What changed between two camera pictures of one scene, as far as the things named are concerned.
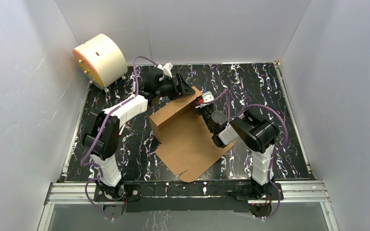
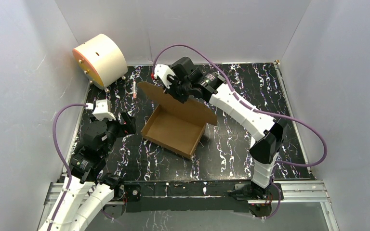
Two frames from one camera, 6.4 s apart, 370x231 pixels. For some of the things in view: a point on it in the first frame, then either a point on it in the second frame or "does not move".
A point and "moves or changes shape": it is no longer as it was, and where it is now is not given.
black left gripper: [177, 86] → [121, 124]
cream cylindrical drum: [101, 60] does not move
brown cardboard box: [188, 148] moves or changes shape
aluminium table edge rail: [279, 70] does not move
